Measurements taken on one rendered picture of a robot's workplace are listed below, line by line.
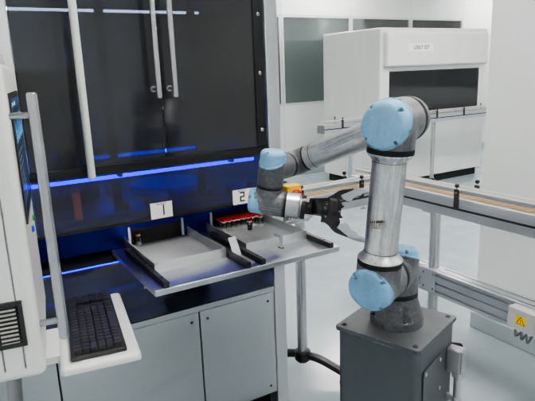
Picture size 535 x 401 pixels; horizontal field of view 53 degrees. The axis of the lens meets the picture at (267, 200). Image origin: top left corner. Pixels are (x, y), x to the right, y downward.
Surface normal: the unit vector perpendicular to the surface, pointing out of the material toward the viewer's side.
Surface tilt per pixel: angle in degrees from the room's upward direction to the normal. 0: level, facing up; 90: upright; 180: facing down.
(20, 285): 90
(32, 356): 90
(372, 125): 82
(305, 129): 90
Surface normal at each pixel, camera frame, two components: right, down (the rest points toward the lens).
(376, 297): -0.58, 0.33
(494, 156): -0.85, 0.15
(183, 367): 0.51, 0.18
